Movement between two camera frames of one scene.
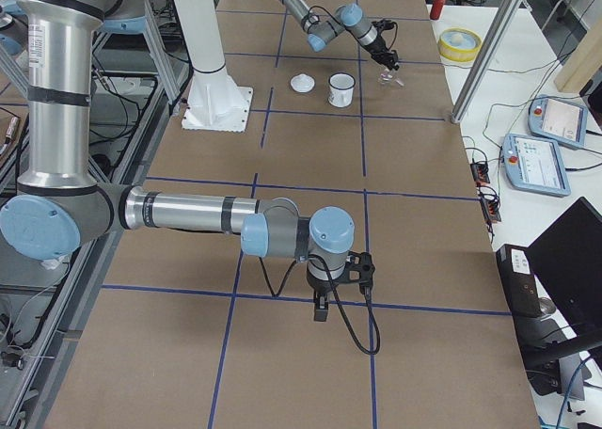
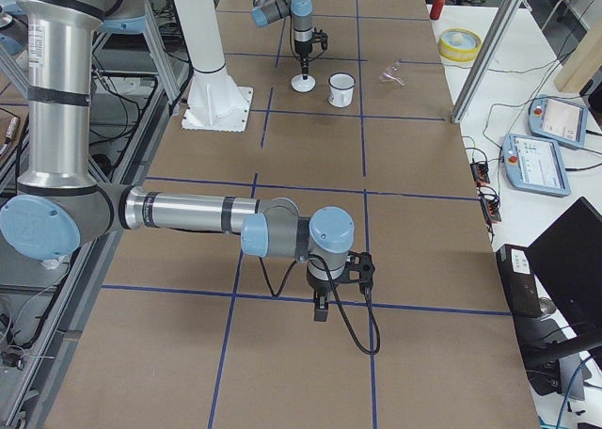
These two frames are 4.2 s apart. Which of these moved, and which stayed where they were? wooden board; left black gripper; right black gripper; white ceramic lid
Moved: left black gripper
Stayed: white ceramic lid; right black gripper; wooden board
